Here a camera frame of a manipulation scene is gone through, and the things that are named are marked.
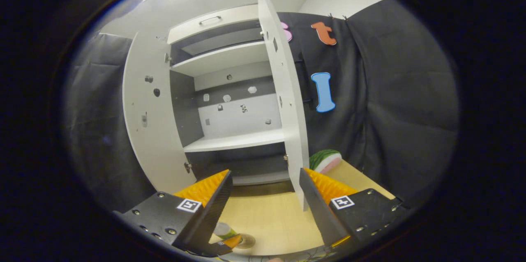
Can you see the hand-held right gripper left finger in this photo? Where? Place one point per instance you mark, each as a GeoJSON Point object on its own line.
{"type": "Point", "coordinates": [209, 212]}

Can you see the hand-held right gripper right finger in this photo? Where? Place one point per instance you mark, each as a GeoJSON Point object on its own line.
{"type": "Point", "coordinates": [318, 212]}

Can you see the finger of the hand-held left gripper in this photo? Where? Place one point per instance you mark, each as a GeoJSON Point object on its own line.
{"type": "Point", "coordinates": [218, 249]}

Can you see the clear bottle green label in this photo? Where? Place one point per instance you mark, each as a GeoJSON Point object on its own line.
{"type": "Point", "coordinates": [222, 230]}

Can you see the round wooden coaster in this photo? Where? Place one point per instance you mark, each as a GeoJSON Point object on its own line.
{"type": "Point", "coordinates": [248, 241]}

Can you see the white cabinet door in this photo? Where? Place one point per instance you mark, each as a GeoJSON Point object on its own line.
{"type": "Point", "coordinates": [294, 130]}
{"type": "Point", "coordinates": [139, 151]}

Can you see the white cabinet shelf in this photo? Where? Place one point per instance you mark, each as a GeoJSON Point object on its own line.
{"type": "Point", "coordinates": [234, 141]}
{"type": "Point", "coordinates": [222, 58]}

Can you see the white and grey cabinet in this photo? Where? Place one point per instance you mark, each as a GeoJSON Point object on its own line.
{"type": "Point", "coordinates": [187, 106]}

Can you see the white cabinet drawer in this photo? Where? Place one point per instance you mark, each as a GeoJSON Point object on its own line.
{"type": "Point", "coordinates": [230, 21]}

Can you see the watermelon slice toy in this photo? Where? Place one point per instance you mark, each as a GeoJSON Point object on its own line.
{"type": "Point", "coordinates": [322, 159]}

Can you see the black backdrop cloth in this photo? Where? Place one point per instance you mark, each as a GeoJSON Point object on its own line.
{"type": "Point", "coordinates": [411, 110]}

